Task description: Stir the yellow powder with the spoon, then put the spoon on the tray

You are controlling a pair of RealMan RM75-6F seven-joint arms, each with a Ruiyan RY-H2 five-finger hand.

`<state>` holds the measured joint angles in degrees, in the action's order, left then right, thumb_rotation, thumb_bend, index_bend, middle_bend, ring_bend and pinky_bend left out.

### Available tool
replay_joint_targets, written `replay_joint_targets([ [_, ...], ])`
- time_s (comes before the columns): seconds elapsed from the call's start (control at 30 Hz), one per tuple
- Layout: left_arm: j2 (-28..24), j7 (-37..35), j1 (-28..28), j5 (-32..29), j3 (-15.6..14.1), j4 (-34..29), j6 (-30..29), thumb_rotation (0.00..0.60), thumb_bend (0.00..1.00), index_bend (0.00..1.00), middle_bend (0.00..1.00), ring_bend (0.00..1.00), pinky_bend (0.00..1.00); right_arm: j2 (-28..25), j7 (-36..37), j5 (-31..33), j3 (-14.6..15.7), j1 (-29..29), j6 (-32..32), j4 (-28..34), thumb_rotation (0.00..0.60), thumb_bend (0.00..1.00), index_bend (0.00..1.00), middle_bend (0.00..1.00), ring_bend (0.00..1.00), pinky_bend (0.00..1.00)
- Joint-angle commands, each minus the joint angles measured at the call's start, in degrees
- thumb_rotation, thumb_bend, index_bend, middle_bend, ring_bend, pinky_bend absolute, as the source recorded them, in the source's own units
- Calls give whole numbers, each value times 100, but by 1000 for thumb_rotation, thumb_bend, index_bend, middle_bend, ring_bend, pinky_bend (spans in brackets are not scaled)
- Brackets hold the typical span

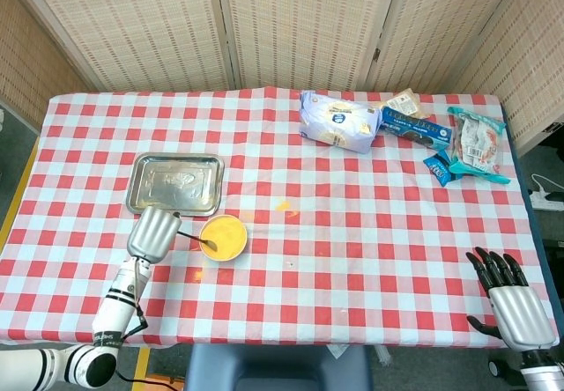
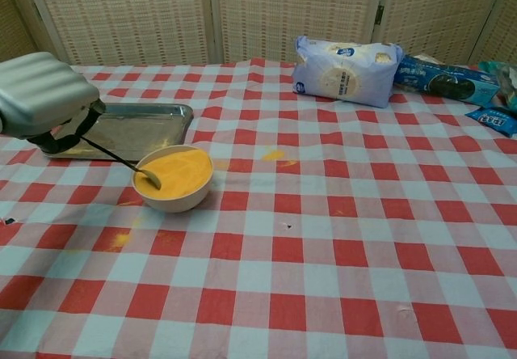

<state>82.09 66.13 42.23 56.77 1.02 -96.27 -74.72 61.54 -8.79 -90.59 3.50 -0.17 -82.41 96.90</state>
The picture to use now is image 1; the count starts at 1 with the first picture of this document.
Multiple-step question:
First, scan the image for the orange box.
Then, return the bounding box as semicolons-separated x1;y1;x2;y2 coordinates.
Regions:
144;373;184;391

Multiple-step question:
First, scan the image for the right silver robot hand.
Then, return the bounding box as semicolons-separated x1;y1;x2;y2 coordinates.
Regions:
465;246;557;350

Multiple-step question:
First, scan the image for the woven folding screen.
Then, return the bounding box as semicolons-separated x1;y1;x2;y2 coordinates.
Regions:
0;0;564;154

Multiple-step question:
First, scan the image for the white power cable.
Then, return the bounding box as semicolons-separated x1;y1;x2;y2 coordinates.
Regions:
531;173;561;195

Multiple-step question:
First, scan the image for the light purple biscuit bag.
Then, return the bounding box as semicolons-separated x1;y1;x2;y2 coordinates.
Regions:
298;90;382;155

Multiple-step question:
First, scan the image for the white power strip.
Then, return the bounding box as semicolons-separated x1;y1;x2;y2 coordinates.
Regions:
531;190;564;211

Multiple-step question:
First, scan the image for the tan snack packet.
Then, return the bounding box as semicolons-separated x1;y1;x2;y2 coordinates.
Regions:
381;87;432;119

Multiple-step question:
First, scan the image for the blue sandwich cookie package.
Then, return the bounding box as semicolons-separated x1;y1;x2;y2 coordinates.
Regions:
379;106;454;151

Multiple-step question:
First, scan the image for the black-handled metal spoon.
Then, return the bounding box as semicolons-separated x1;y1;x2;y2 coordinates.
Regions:
177;231;219;254

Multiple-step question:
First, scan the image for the red white checkered tablecloth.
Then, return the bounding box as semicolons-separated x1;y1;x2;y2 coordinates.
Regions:
0;86;550;349

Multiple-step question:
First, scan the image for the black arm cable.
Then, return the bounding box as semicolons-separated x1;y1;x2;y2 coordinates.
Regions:
115;305;189;386

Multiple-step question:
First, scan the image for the small blue snack packet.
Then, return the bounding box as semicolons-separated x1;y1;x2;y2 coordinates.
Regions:
422;149;464;188

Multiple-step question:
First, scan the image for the black caster wheel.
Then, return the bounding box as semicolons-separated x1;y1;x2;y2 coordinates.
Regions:
487;358;530;383

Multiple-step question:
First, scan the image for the teal clear snack bag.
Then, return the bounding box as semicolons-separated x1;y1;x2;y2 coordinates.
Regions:
446;106;512;185

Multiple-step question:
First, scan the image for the rectangular metal tray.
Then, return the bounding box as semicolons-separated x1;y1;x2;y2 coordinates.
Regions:
125;152;226;217

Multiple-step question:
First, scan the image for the dark blue chair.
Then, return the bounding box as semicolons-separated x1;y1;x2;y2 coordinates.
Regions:
184;343;374;391

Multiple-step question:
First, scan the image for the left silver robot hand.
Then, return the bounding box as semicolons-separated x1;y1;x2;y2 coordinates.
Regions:
126;205;183;263

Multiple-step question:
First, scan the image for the yellow bowl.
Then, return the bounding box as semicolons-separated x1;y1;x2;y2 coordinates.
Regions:
201;217;247;259
198;214;249;262

